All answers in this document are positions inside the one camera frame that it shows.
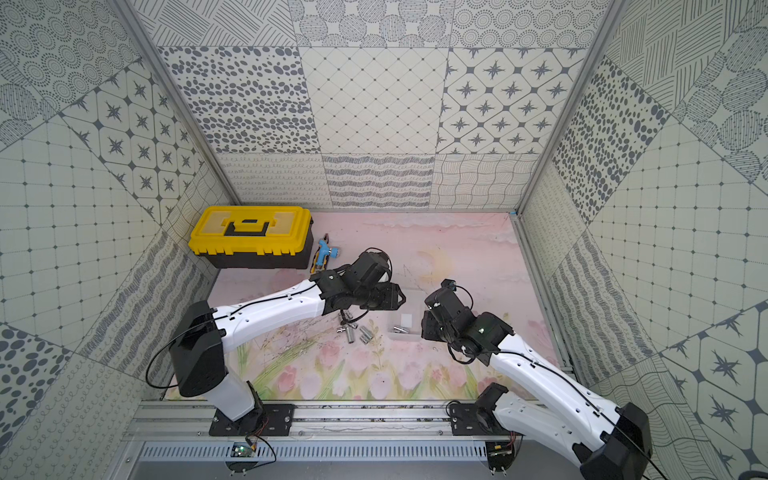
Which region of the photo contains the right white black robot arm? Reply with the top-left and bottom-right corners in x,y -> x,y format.
422,279 -> 652,479

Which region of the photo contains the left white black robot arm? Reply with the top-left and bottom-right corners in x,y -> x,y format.
165,249 -> 406,421

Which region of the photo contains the translucent plastic storage box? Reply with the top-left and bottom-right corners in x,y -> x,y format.
386,289 -> 427,342

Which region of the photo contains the blue yellow hand tool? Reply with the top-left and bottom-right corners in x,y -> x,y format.
310,233 -> 340,275

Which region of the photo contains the yellow black toolbox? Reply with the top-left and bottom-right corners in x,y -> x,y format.
188,206 -> 314,270

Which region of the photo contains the small green circuit board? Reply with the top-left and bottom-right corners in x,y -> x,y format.
230,443 -> 254,458

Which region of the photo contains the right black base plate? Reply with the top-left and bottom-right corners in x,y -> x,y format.
445,400 -> 523,439

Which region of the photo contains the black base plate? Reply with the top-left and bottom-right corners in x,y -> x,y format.
445,400 -> 523,439
208,403 -> 296,437

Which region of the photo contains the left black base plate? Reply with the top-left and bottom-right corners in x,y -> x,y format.
208,403 -> 296,437

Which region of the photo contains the aluminium mounting rail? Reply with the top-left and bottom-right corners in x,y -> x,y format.
119,398 -> 619,445

